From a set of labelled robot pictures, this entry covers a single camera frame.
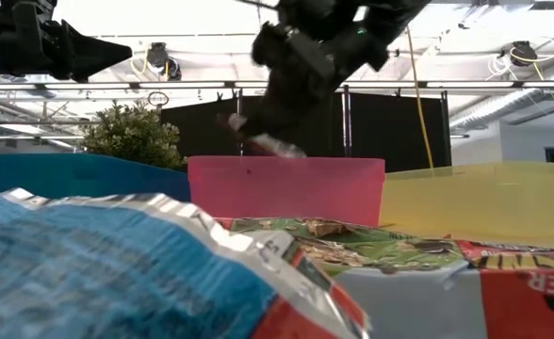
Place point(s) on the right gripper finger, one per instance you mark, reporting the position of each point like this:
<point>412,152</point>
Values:
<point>281,117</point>

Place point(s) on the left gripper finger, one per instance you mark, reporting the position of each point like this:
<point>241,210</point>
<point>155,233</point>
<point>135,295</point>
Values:
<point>88,54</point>

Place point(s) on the silver blue granola bar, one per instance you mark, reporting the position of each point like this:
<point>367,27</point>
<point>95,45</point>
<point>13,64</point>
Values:
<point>277,146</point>

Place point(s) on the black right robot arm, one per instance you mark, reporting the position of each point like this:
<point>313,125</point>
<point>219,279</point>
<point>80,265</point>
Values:
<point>390,19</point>

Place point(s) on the green red granola bar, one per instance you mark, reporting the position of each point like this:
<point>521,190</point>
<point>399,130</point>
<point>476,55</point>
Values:
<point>362,245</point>

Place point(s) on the dark blue granola bar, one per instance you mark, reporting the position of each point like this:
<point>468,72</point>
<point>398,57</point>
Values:
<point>93,273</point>

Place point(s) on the red plastic sorting bin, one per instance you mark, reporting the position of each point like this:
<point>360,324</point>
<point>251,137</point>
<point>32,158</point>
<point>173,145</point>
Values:
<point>286,188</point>

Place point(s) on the black ceiling lamp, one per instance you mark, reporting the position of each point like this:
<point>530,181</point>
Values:
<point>523,53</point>
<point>159,59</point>

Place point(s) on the potted green plant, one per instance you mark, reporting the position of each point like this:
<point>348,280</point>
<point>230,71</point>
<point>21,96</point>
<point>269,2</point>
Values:
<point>131,136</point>

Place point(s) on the black backdrop curtain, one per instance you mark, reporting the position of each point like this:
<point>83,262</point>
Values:
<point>390,132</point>

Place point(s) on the blue plastic sorting bin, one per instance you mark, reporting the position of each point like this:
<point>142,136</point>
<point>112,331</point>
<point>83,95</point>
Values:
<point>93,174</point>

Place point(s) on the yellow plastic sorting bin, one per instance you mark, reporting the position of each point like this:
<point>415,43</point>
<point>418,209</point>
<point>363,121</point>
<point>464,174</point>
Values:
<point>479,202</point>

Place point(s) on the red and grey snack packet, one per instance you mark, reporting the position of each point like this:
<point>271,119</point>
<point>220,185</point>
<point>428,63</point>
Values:
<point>446,306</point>

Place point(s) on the black metal table frame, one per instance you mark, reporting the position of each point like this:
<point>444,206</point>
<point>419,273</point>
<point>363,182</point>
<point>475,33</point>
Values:
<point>117,85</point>

